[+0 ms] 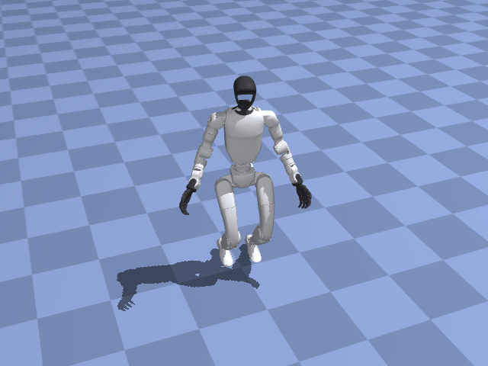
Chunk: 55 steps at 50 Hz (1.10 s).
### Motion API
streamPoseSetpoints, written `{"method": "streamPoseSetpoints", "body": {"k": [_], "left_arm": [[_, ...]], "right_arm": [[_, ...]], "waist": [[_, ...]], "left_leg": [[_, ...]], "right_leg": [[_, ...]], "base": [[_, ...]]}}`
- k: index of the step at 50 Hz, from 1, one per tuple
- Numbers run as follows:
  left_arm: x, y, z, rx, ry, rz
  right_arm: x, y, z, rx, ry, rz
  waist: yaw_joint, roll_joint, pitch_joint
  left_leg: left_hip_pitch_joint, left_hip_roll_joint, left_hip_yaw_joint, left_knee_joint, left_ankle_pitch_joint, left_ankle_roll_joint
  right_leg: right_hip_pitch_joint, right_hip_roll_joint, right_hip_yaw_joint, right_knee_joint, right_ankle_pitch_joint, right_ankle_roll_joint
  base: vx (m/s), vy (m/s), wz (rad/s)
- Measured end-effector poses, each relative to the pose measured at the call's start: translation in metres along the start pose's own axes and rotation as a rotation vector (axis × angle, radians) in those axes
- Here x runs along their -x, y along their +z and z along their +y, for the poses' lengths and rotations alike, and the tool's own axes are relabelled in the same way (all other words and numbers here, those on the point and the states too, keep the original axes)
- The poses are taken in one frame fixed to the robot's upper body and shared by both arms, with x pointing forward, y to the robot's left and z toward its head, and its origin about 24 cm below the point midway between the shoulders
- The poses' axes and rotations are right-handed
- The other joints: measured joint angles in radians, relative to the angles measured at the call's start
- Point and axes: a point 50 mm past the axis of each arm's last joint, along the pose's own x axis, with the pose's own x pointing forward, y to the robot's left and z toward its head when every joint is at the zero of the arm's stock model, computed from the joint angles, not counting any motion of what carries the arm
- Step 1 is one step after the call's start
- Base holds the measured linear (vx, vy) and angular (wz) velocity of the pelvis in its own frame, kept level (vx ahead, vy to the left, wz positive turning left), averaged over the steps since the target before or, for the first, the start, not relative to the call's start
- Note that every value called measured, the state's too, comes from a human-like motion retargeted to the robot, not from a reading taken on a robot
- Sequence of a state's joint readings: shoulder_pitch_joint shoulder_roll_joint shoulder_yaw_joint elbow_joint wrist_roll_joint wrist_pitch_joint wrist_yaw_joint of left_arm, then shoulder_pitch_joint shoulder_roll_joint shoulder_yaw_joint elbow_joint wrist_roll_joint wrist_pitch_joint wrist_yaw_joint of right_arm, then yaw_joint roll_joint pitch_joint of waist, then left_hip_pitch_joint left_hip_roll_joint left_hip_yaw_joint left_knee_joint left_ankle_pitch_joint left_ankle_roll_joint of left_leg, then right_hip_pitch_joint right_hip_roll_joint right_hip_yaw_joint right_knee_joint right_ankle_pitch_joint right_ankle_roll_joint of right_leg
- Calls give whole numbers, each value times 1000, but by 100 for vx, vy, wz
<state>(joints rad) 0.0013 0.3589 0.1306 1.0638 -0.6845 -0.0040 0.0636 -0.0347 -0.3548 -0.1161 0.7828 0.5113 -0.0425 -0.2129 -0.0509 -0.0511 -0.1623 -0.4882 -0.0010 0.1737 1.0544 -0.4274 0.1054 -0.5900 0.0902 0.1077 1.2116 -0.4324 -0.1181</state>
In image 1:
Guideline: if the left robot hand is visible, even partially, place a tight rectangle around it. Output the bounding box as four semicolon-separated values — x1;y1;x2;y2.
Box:
292;174;312;209

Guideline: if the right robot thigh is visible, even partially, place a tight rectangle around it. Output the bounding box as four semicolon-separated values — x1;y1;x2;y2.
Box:
214;175;241;247

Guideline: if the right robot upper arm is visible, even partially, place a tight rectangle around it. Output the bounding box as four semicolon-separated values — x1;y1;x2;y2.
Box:
199;111;226;159

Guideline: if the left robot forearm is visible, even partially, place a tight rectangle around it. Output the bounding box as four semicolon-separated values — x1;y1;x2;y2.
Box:
280;141;300;184

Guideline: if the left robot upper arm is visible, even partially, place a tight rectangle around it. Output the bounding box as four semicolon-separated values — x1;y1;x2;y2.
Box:
262;111;288;155

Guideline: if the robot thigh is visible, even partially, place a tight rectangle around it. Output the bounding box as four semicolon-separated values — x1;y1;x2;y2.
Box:
214;175;241;247
255;172;275;240

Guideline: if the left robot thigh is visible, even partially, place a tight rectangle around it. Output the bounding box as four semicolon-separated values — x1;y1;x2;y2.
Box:
255;172;275;240

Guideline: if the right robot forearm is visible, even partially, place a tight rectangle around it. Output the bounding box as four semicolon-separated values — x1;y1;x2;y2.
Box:
188;145;207;190

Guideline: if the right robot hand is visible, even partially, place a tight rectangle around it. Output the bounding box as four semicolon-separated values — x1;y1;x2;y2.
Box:
179;178;197;215

